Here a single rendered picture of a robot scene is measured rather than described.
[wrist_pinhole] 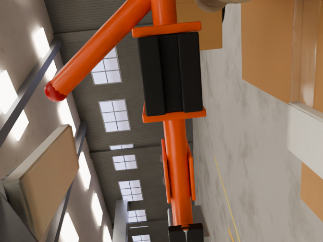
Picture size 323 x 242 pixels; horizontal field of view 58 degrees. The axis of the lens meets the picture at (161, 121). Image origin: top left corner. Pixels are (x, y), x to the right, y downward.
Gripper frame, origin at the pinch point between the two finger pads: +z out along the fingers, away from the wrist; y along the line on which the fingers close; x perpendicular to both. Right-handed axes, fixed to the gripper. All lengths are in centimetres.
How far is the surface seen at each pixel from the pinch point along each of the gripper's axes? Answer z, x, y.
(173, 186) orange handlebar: 11.1, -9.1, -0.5
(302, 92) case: 12.2, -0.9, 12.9
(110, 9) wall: 860, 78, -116
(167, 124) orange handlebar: 11.2, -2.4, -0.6
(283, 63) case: 16.6, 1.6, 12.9
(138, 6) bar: 12.9, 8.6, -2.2
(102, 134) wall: 1000, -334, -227
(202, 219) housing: 14.0, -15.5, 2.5
